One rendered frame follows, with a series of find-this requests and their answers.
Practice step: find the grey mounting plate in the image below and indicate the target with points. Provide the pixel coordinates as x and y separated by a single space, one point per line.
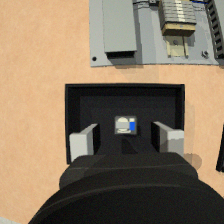
152 47

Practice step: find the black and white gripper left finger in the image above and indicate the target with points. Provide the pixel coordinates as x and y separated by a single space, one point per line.
87 142

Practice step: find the black open tray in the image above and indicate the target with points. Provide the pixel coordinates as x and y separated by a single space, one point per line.
99 103

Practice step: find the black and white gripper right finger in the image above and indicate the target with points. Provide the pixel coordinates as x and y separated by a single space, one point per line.
166 139

